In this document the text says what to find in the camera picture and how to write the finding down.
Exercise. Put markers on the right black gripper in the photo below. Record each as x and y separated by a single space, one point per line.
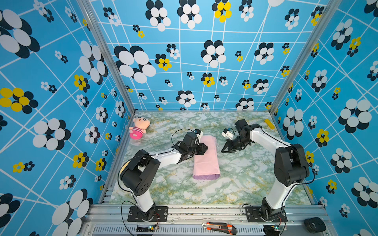
229 148

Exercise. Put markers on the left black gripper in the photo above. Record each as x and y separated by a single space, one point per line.
202 146

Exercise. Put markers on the purple wrapping paper sheet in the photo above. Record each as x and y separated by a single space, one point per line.
206 167

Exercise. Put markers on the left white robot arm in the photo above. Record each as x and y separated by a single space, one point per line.
138 173

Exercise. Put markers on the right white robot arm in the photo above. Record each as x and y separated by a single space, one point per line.
290 165

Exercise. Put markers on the yellow tape piece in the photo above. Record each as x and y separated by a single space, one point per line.
269 124

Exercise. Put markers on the pink plush doll toy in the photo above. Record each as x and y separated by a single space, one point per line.
141 124

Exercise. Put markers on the red black utility knife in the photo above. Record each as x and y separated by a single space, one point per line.
220 227

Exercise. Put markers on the black computer mouse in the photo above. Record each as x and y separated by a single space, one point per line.
314 225

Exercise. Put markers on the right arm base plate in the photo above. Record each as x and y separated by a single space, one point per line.
263 214

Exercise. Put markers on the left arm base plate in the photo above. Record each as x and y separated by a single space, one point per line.
155 214

